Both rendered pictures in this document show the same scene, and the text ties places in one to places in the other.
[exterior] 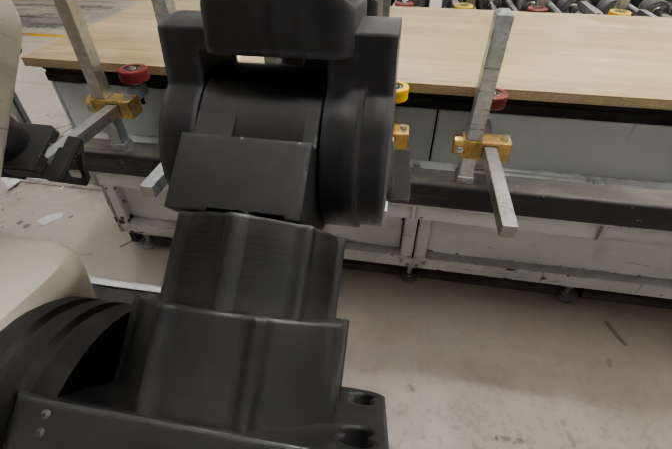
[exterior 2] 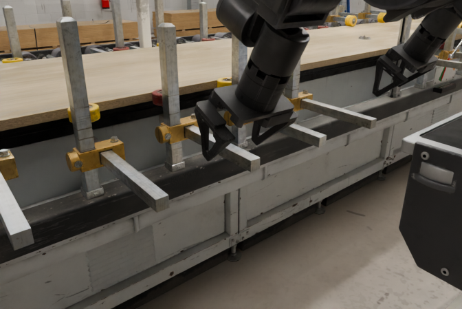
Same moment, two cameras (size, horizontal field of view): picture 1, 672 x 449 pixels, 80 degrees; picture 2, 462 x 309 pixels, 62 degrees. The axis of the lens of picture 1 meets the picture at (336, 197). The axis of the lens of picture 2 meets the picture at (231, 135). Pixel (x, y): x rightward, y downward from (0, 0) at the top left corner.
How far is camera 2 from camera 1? 83 cm
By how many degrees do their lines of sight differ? 44
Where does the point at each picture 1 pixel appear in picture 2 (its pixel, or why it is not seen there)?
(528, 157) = not seen: hidden behind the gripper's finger
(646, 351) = (373, 212)
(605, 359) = (366, 228)
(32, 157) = (284, 100)
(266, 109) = not seen: outside the picture
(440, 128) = not seen: hidden behind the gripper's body
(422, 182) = (275, 140)
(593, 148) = (315, 97)
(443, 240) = (251, 206)
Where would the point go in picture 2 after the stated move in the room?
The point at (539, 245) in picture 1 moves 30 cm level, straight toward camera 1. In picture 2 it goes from (301, 178) to (326, 209)
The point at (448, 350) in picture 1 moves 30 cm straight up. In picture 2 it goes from (306, 279) to (311, 222)
